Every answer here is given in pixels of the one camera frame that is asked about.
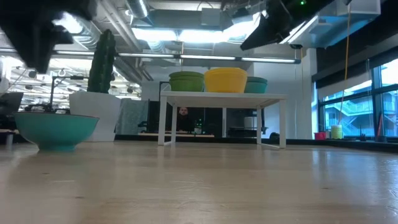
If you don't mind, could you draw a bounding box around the green cactus plant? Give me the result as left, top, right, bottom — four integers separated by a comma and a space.
86, 29, 116, 93

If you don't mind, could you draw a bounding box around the long ceiling light bar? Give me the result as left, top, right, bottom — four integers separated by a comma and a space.
52, 51, 301, 64

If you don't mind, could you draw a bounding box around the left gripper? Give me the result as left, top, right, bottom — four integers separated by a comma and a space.
0, 0, 94, 74

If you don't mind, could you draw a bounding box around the person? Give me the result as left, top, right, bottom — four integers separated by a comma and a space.
176, 106, 195, 132

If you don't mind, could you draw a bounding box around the grey ceiling equipment box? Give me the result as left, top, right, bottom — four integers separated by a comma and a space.
200, 7, 223, 27

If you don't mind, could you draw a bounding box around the silver spiral duct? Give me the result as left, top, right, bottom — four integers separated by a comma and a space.
52, 12, 103, 52

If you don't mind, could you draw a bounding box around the white perforated shelf rack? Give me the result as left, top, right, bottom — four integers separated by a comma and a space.
157, 90, 289, 149

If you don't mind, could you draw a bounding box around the black lamp stand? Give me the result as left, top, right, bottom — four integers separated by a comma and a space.
49, 70, 85, 108

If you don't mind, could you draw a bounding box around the dark background monitor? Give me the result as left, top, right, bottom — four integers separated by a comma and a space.
0, 91, 24, 130

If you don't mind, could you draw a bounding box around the grey draped cloth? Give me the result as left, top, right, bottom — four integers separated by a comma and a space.
116, 98, 149, 135

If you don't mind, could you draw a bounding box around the lime green container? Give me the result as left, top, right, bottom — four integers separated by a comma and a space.
330, 124, 343, 140

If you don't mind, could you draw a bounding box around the white hexagonal plant pot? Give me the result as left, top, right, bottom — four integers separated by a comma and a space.
68, 91, 122, 142

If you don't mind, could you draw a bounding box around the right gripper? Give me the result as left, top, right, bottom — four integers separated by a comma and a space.
221, 0, 336, 51

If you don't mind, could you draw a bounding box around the black aluminium frame rail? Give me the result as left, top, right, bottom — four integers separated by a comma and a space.
114, 133, 289, 144
285, 138, 398, 154

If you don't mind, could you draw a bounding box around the large white ceiling box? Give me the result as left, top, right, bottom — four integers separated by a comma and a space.
279, 0, 382, 49

